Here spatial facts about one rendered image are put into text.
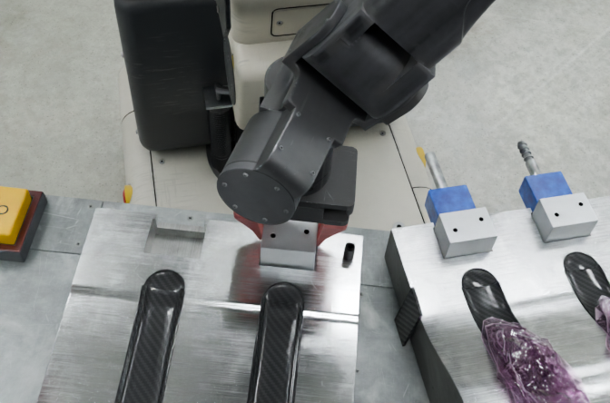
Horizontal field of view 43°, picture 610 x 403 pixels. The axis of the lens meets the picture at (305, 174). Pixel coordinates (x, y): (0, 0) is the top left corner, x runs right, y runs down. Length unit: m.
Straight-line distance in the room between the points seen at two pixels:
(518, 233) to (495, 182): 1.16
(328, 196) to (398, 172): 0.96
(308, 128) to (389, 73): 0.07
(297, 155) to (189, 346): 0.25
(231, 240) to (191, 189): 0.80
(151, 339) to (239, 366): 0.08
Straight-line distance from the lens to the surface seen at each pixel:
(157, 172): 1.57
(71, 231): 0.87
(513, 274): 0.80
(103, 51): 2.24
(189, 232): 0.76
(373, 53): 0.51
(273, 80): 0.56
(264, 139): 0.52
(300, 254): 0.70
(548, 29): 2.44
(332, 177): 0.64
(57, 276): 0.85
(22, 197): 0.87
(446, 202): 0.81
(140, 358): 0.70
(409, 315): 0.76
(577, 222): 0.82
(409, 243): 0.79
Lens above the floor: 1.51
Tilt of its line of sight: 52 degrees down
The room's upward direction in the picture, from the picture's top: 4 degrees clockwise
